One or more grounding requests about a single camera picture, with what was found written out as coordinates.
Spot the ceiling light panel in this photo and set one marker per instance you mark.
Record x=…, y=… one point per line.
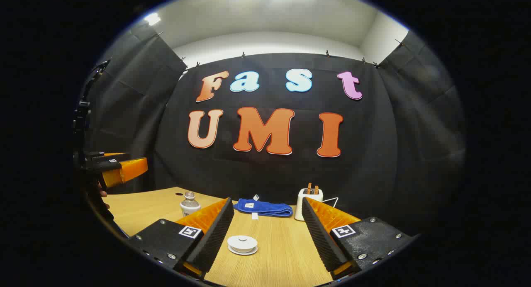
x=152, y=18

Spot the clear plastic water bottle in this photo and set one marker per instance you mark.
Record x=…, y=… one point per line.
x=190, y=205

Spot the blue folded towel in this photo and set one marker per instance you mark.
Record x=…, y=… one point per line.
x=265, y=208

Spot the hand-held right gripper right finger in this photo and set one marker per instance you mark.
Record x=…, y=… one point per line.
x=321, y=237

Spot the white toaster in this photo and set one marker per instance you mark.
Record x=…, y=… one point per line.
x=302, y=204

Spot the black jointed stand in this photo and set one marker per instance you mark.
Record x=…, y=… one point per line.
x=81, y=121

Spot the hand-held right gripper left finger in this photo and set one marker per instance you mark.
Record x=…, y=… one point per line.
x=213, y=241

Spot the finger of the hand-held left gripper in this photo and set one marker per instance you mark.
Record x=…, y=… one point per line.
x=126, y=171
x=110, y=155

